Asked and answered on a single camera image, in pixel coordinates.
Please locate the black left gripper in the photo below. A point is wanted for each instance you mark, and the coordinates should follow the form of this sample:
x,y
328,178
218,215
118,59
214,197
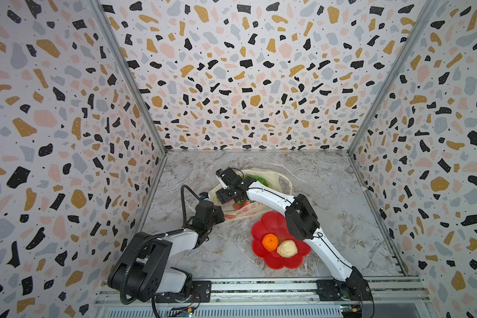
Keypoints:
x,y
216,211

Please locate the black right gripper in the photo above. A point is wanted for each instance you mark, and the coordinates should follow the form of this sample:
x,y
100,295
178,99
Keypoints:
x,y
221,196

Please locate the yellow plastic fruit-print bag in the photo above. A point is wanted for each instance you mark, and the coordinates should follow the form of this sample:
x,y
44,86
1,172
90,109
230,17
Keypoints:
x,y
277,181

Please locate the red flower-shaped plate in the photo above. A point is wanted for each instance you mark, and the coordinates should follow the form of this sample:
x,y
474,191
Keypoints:
x,y
275,223

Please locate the orange toy fruit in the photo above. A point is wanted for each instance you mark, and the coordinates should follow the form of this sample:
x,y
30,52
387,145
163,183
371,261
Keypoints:
x,y
270,242

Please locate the cream white toy fruit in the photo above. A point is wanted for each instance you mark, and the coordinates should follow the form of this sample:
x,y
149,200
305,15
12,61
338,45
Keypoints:
x,y
287,249

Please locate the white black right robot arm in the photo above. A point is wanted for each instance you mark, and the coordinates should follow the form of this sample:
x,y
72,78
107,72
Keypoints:
x,y
303,225

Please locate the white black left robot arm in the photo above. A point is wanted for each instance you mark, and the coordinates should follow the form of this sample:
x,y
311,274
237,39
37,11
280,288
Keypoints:
x,y
142,271

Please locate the green toy grape bunch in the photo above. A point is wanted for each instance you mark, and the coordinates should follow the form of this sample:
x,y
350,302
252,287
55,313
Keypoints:
x,y
260,179

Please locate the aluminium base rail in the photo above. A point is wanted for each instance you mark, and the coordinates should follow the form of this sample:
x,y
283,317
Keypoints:
x,y
391,296

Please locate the aluminium left corner post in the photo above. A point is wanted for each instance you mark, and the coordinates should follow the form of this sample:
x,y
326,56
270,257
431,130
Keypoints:
x,y
121,62

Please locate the aluminium corner post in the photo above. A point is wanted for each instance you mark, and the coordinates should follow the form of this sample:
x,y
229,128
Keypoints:
x,y
430,6
121,62

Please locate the aluminium right corner post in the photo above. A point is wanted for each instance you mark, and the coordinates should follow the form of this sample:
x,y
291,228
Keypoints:
x,y
430,6

